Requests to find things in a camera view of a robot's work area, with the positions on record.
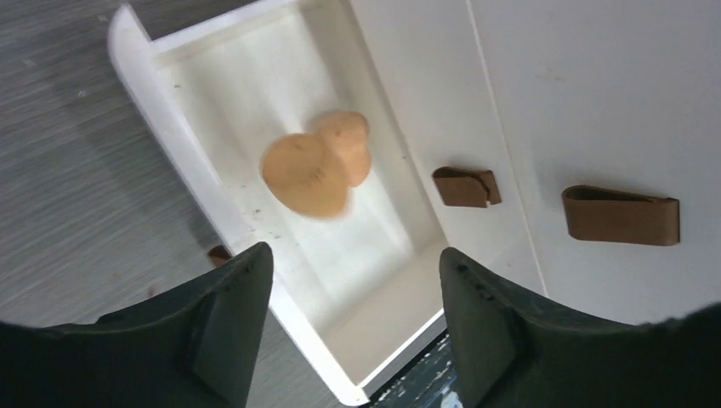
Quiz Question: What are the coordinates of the white drawer cabinet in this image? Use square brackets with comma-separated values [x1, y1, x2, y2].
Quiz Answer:
[351, 1, 720, 323]

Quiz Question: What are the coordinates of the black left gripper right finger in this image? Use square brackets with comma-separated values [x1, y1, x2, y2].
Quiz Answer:
[439, 247, 720, 407]

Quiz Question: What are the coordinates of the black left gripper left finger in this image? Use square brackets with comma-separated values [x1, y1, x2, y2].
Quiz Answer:
[1, 242, 274, 407]

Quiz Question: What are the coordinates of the white bottom drawer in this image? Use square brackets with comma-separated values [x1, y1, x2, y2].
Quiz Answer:
[107, 1, 447, 406]

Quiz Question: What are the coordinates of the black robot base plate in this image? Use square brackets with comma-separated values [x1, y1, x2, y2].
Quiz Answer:
[364, 331, 463, 408]

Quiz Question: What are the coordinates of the orange makeup sponge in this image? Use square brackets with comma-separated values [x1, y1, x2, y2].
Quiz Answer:
[260, 133, 349, 218]

